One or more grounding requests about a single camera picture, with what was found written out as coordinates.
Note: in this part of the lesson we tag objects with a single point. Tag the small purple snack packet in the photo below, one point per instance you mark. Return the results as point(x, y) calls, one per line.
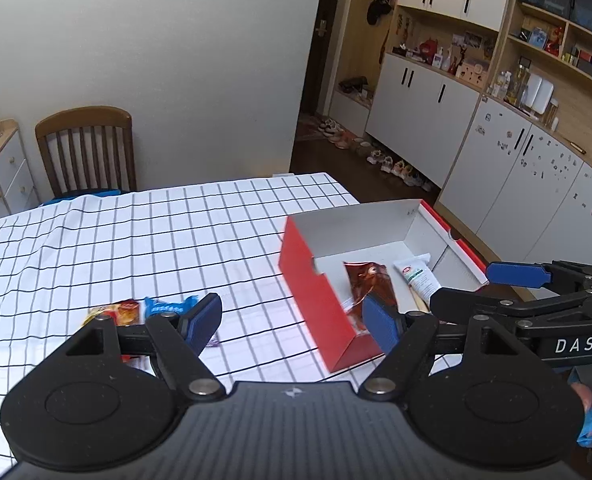
point(213, 342)

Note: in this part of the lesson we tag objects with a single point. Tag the white lower cabinet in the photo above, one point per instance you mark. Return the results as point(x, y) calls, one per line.
point(425, 110)

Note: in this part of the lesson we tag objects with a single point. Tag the person's right hand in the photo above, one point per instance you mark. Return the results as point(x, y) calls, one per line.
point(581, 395)

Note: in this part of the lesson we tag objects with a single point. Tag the wooden chair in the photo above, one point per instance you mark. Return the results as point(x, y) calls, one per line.
point(86, 150)

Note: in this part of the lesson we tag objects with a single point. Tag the yellow red snack packet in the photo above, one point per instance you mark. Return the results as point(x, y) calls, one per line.
point(121, 312)

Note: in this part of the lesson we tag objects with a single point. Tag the white wood-topped side cabinet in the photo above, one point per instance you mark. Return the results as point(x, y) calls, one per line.
point(1, 180)

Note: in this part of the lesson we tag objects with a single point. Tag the group of countertop bottles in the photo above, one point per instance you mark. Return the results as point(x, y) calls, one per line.
point(445, 57)

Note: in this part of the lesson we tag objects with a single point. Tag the white squeeze tube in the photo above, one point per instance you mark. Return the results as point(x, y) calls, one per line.
point(418, 277)

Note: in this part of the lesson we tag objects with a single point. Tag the dark wooden door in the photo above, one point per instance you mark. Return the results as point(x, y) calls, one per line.
point(321, 45)

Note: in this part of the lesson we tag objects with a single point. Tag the group of shelf boxes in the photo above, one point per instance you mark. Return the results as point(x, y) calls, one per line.
point(580, 52)

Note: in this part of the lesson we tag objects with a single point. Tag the brown shoes in nook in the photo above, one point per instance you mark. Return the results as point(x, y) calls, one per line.
point(353, 85)

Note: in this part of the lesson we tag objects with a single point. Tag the blue seat cushion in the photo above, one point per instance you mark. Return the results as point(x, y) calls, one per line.
point(83, 194)

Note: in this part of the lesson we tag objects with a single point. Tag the brown red snack packet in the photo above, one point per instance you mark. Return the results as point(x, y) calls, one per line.
point(370, 285)

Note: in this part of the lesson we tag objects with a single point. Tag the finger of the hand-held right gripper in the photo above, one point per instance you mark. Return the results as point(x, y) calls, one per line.
point(475, 305)
point(515, 274)

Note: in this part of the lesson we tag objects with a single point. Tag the white stickered cabinet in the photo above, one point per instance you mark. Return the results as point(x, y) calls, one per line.
point(530, 185)

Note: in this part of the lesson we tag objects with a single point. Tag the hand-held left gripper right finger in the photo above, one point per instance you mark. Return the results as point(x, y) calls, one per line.
point(380, 327)

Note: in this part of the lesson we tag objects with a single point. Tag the blue snack packet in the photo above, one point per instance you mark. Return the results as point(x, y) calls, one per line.
point(163, 307)

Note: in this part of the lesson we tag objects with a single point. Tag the row of shoes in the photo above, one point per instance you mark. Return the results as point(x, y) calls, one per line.
point(375, 152)

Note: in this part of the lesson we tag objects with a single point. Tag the black checked white tablecloth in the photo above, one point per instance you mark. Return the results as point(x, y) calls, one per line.
point(151, 240)

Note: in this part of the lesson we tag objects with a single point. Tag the red cardboard box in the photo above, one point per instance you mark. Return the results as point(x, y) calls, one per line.
point(316, 300)

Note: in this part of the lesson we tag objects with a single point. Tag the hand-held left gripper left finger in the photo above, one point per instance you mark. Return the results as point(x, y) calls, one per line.
point(203, 320)

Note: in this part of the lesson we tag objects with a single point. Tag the black hanging bag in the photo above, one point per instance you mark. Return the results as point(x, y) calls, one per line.
point(378, 5)

